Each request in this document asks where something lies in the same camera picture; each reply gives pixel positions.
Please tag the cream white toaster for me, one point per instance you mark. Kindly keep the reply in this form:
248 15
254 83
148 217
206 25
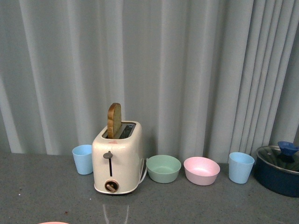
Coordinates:
118 163

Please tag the grey pleated curtain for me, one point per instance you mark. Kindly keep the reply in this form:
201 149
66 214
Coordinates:
203 77

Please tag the green bowl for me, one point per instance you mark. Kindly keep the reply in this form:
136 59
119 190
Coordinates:
163 168

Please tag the pink plate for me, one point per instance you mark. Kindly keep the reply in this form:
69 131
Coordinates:
54 222

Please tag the glass lid blue knob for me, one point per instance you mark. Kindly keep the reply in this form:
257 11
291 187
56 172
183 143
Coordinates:
284 157

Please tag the light blue cup left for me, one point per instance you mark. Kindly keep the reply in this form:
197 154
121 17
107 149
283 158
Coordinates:
83 159

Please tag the light blue cup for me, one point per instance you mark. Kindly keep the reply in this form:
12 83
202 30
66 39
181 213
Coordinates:
83 159
240 166

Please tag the pink bowl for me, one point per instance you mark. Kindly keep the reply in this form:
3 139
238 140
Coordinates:
201 171

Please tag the dark blue saucepan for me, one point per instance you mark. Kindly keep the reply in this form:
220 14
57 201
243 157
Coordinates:
275 180

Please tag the light blue cup right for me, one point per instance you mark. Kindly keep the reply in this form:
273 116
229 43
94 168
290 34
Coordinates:
240 166

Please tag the brown bread slice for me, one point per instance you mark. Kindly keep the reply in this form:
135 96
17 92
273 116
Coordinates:
113 120

